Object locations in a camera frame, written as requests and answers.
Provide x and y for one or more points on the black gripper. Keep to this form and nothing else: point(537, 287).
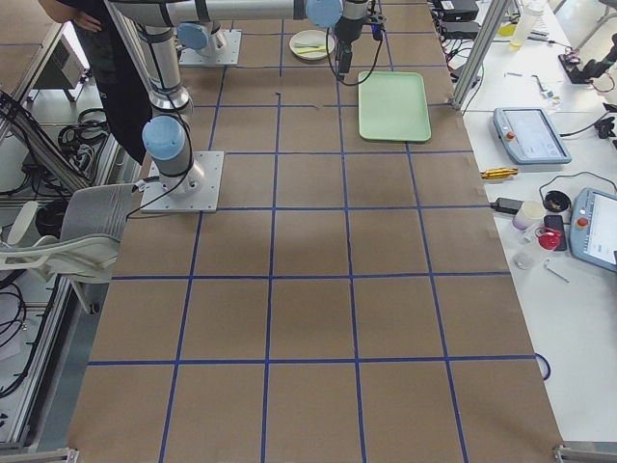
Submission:
point(346, 33)

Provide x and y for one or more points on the yellow plastic fork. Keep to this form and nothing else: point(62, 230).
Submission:
point(309, 49)

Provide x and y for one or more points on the white round plate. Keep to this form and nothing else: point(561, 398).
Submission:
point(312, 38)

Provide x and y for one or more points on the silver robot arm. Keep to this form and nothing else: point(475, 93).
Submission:
point(167, 135)
point(198, 38)

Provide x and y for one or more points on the mint green tray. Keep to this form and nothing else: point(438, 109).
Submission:
point(393, 107)

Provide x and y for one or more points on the gold metal cylinder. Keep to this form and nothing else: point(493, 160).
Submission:
point(499, 173)

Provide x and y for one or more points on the far teach pendant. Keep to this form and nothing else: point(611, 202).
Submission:
point(529, 137)

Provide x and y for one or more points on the teach pendant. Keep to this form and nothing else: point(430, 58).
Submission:
point(593, 228)
point(529, 137)

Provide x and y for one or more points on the black power adapter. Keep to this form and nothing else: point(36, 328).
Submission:
point(506, 205)

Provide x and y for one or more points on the person in black apron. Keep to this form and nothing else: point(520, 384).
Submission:
point(122, 93)

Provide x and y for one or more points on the white lavender cup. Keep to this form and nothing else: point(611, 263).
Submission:
point(529, 213)

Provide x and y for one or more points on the black round dish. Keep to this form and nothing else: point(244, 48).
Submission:
point(556, 201)

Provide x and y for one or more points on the black smartphone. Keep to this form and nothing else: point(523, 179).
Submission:
point(556, 224)

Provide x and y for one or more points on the red round object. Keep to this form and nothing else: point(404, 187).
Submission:
point(548, 239)

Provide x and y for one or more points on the grey equipment box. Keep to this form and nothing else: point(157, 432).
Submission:
point(56, 67)

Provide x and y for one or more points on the white mesh chair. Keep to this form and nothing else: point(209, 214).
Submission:
point(86, 250)

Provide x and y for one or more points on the near teach pendant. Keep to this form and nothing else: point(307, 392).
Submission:
point(593, 228)

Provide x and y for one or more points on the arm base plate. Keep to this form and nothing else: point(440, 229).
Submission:
point(197, 191)
point(229, 57)

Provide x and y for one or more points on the aluminium frame post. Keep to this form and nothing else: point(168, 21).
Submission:
point(480, 47)

